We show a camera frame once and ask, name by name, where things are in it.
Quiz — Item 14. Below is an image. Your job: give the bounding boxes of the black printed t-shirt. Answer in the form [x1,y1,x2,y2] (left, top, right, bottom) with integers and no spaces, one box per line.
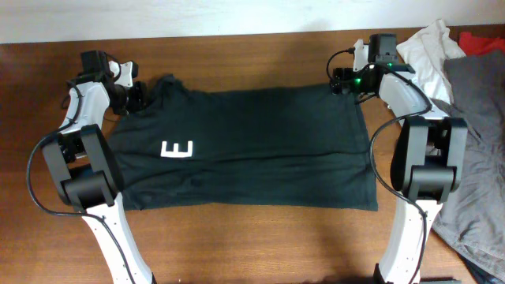
[107,76,378,211]

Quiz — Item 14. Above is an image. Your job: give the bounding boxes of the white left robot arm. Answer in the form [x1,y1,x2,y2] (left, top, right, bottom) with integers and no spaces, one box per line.
[34,50,156,284]

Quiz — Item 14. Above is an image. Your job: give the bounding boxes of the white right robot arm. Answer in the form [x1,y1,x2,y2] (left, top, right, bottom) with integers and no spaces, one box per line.
[327,34,468,284]

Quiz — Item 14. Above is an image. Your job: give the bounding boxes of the white garment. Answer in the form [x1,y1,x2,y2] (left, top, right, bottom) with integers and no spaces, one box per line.
[396,19,466,104]

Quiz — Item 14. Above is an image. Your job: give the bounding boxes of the red garment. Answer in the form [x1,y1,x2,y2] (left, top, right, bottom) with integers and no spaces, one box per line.
[458,32,504,56]

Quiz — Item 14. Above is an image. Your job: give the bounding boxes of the dark grey garment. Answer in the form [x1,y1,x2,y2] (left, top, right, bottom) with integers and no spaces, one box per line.
[443,50,504,158]

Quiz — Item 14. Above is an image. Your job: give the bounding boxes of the grey denim shorts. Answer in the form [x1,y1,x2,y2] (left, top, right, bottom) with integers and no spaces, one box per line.
[433,100,504,281]

